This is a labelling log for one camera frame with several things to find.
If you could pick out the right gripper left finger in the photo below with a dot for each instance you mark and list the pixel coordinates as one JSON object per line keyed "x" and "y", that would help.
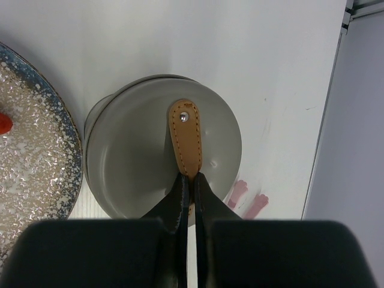
{"x": 172, "y": 211}

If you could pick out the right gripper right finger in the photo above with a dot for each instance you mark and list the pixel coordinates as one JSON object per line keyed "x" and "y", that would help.
{"x": 208, "y": 209}

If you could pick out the grey round lid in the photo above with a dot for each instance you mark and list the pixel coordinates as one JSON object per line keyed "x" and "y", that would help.
{"x": 131, "y": 161}

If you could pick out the grey cylindrical container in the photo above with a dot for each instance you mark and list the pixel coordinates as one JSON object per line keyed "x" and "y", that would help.
{"x": 98, "y": 108}

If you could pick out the plate with rice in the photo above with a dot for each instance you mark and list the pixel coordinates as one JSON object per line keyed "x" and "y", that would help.
{"x": 41, "y": 155}

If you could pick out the red sausage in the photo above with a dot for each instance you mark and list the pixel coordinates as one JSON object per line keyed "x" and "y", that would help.
{"x": 6, "y": 124}

